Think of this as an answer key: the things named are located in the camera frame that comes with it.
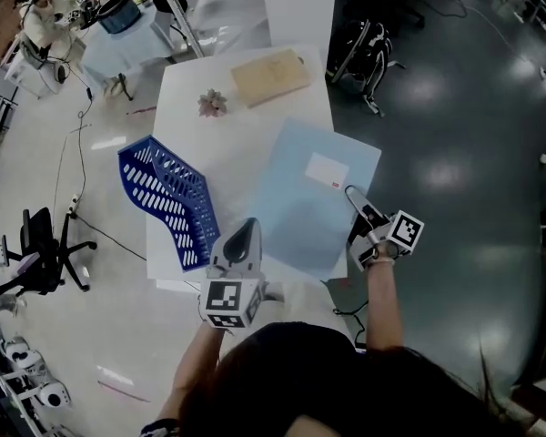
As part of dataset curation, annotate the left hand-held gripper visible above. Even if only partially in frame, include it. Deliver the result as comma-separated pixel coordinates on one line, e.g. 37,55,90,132
199,218,268,330

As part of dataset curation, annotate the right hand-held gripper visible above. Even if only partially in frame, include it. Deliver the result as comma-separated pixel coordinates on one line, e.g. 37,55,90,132
344,184,426,273

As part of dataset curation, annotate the light blue folder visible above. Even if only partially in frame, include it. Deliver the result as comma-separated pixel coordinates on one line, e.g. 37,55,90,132
247,116,383,282

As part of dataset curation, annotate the blue plastic file holder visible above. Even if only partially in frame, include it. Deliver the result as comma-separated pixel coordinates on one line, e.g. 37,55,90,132
116,134,222,274

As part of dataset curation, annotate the person's right forearm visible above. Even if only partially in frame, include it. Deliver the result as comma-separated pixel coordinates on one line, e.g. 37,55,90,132
365,255,406,352

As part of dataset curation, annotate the person's left forearm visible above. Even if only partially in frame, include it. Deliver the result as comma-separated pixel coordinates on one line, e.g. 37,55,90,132
157,320,224,422

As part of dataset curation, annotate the person's dark top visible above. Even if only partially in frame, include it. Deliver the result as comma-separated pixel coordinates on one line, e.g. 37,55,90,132
140,320,438,437

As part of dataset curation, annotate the pink paper flower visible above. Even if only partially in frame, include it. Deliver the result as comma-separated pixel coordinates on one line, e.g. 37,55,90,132
197,88,229,118

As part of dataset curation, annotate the black white-striped backpack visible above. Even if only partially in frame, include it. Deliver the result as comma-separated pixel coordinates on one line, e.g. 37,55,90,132
326,18,407,118

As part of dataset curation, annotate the tan paper folder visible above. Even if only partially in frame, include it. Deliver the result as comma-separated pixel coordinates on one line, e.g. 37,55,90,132
229,47,312,109

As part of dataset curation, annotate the black office chair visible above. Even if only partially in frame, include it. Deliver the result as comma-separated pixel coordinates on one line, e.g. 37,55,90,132
0,206,99,297

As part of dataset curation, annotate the table with light blue cloth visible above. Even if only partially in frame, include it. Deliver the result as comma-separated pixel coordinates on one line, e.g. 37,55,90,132
79,5,186,103

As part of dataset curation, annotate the dark blue round pot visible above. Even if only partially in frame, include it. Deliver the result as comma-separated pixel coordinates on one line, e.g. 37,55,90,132
96,0,143,36

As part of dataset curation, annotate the black cable with adapter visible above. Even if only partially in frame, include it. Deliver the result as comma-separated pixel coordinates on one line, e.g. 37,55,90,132
72,214,149,263

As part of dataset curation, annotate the white extension cord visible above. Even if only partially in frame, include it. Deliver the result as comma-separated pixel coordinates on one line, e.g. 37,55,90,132
445,0,546,82

